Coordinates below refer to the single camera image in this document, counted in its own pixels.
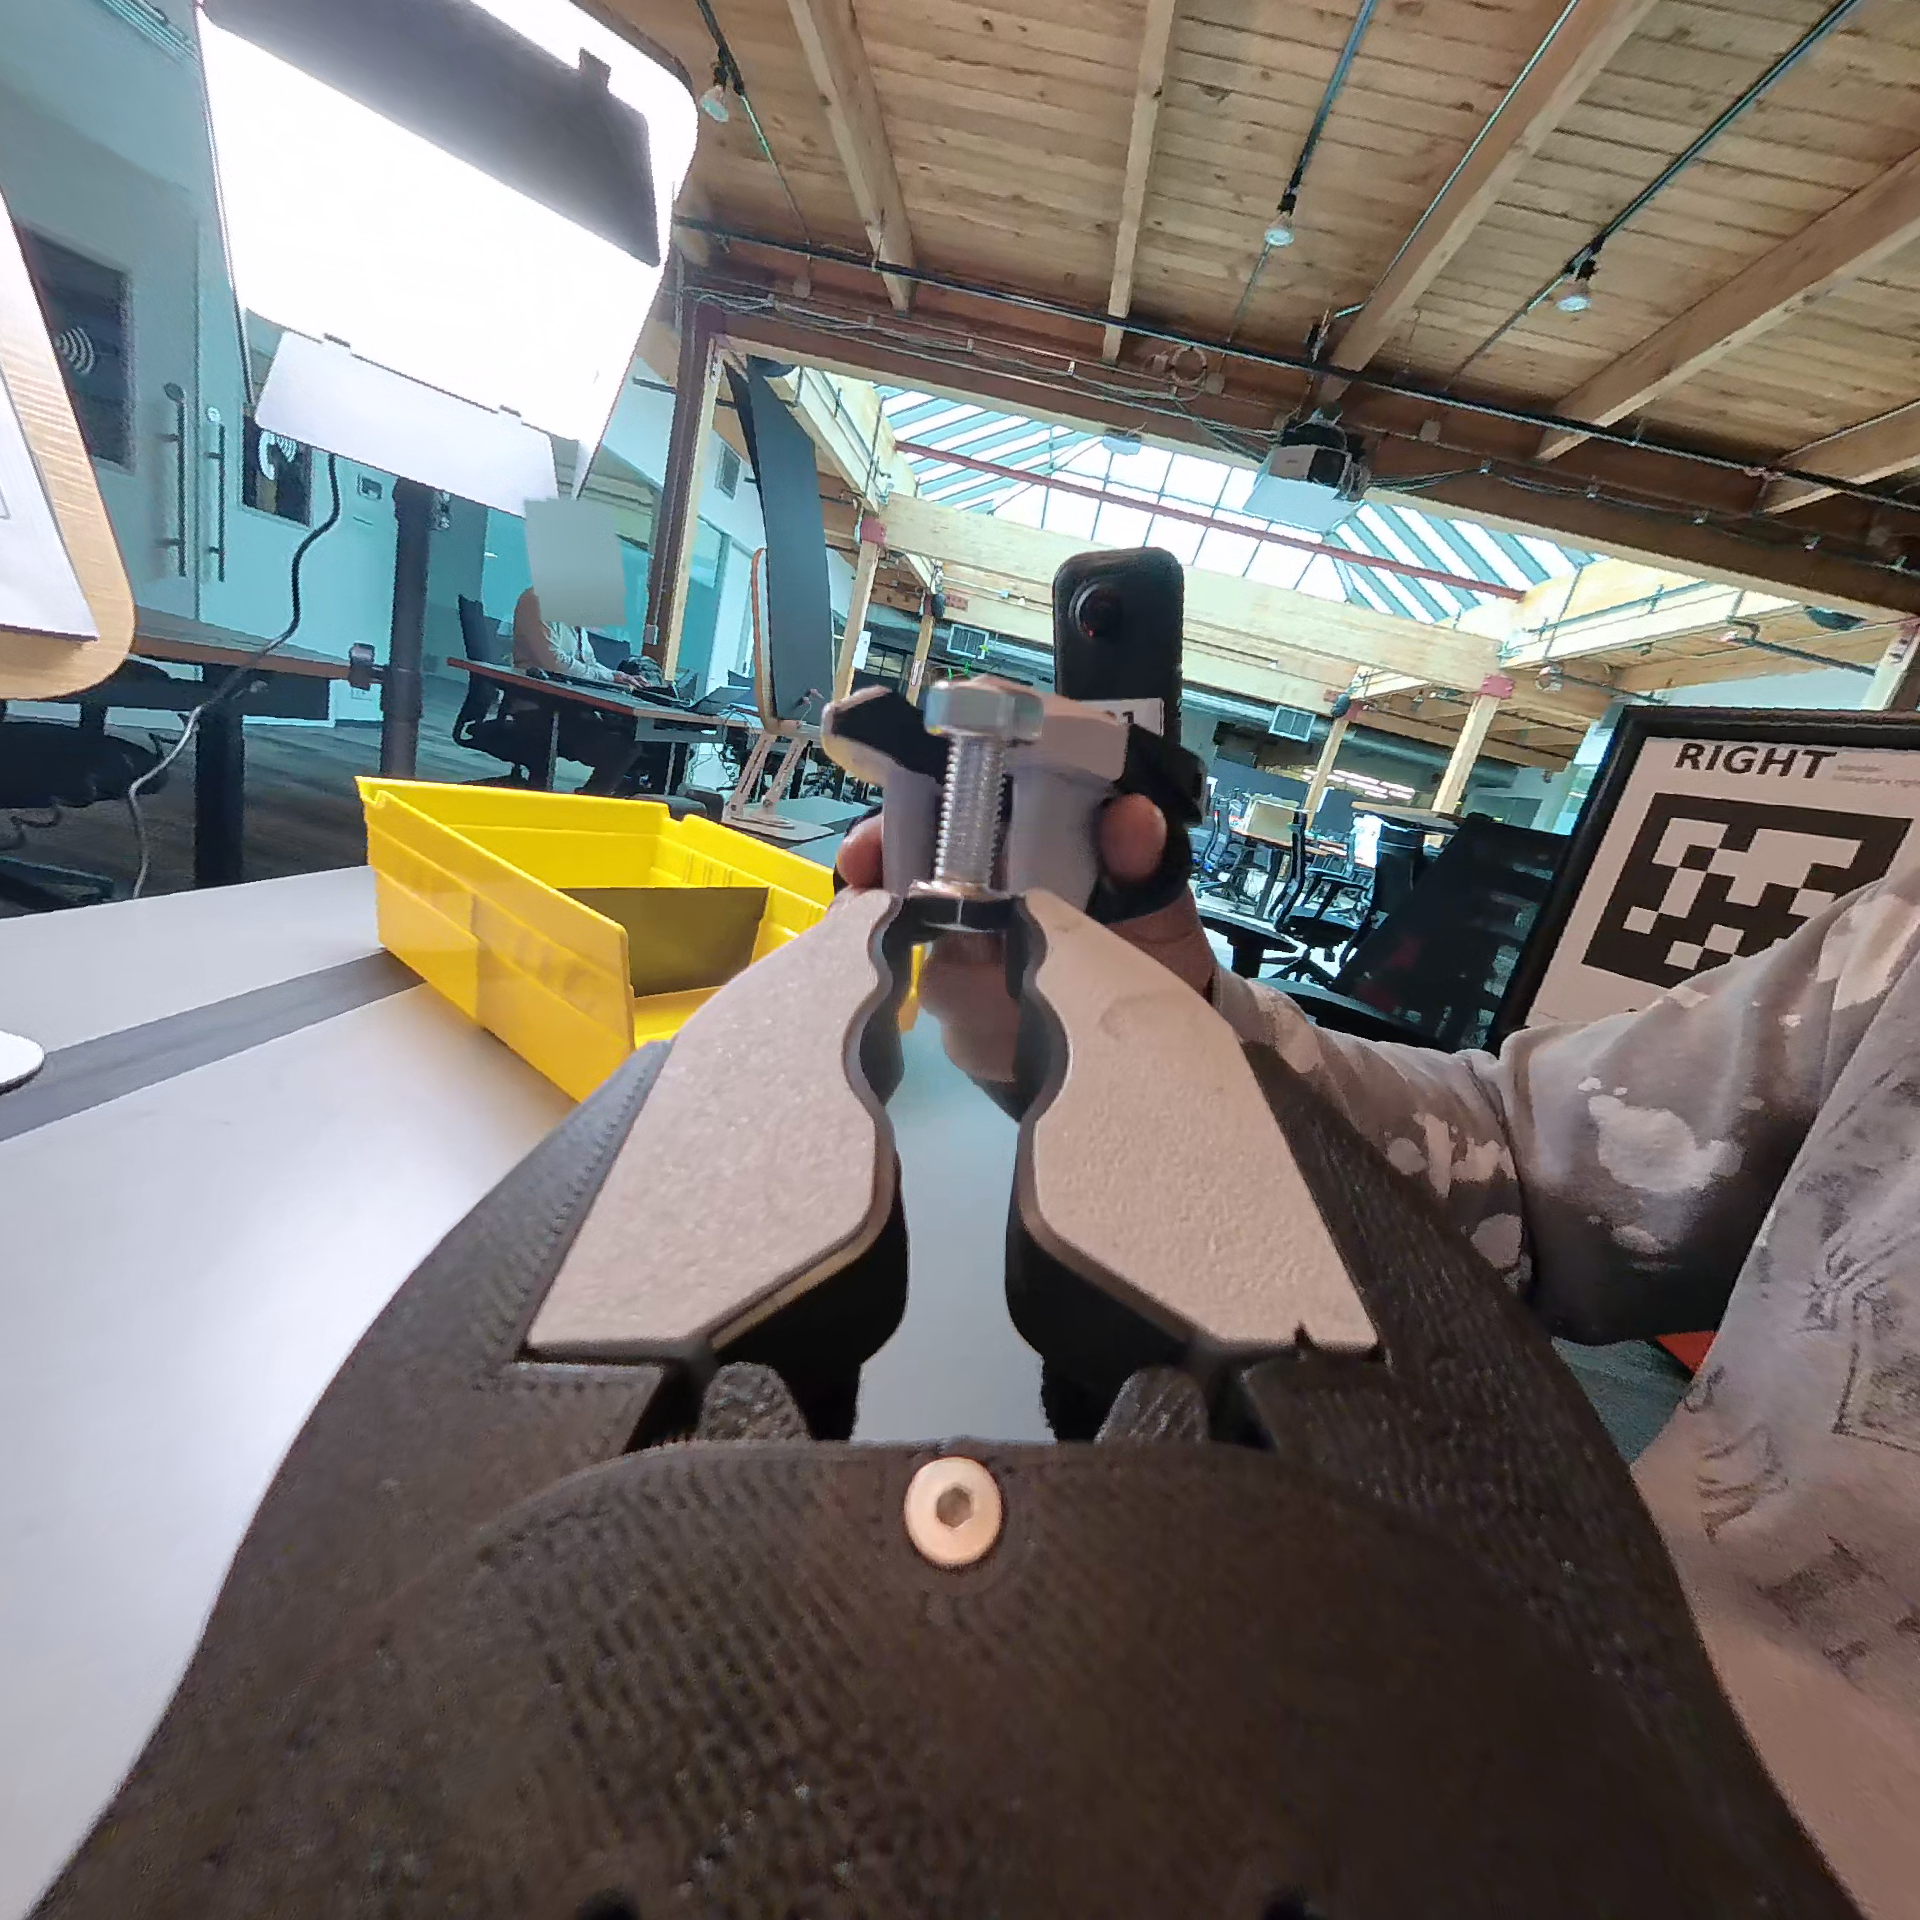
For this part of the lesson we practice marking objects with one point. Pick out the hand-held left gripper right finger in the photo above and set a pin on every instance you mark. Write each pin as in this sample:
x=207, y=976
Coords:
x=1186, y=1186

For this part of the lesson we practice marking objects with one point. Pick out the wooden panel stand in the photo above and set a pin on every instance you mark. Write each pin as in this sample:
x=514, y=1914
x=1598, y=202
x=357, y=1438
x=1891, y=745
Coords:
x=781, y=764

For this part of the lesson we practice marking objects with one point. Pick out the person's right forearm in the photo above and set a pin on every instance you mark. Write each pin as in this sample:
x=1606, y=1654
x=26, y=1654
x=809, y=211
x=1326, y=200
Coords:
x=1500, y=1140

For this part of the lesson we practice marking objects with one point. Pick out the steel hex bolt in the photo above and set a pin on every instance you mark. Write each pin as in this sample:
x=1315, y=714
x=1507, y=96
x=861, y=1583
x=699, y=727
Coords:
x=969, y=817

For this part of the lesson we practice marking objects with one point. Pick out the dark olive bin divider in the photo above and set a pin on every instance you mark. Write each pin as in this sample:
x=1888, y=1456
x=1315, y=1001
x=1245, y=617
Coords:
x=673, y=938

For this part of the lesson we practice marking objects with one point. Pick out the yellow plastic storage bin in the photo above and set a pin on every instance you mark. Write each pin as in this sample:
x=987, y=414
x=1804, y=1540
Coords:
x=494, y=914

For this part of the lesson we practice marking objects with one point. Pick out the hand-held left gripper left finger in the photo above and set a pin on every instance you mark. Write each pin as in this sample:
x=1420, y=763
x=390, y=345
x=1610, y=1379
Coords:
x=737, y=1170

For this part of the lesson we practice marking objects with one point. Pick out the white studio light panel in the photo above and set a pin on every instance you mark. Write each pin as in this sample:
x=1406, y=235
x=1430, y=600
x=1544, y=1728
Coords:
x=435, y=194

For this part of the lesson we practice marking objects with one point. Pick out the framed marker board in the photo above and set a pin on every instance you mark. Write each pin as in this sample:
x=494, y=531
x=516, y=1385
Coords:
x=1726, y=886

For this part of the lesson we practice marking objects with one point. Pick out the person's grey patterned sweatshirt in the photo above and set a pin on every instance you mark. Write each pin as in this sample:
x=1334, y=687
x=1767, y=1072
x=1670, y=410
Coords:
x=1829, y=1501

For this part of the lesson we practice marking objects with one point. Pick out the person's right hand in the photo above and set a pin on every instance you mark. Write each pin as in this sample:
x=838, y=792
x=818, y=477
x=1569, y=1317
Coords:
x=975, y=1020

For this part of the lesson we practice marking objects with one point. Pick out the ceiling track spotlight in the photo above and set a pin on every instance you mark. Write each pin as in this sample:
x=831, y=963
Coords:
x=1571, y=291
x=1278, y=230
x=716, y=102

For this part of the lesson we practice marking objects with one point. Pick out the black curved panel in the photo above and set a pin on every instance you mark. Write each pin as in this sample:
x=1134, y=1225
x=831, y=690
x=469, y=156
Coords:
x=795, y=568

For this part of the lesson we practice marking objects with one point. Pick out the steel hex nut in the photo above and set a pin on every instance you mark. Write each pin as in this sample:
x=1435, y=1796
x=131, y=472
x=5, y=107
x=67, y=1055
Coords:
x=985, y=709

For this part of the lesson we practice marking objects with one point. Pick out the dark light stand pole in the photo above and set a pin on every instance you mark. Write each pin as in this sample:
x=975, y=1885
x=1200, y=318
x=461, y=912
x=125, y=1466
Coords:
x=408, y=631

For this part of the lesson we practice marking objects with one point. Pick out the wooden-edged white board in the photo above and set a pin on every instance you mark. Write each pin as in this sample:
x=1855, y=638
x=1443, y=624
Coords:
x=67, y=451

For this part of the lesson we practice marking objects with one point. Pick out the ceiling projector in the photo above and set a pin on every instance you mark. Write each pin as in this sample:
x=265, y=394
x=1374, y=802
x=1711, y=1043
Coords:
x=1315, y=457

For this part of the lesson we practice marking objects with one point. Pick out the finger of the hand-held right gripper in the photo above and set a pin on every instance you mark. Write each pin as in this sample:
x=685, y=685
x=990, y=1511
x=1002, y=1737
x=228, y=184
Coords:
x=887, y=736
x=1078, y=742

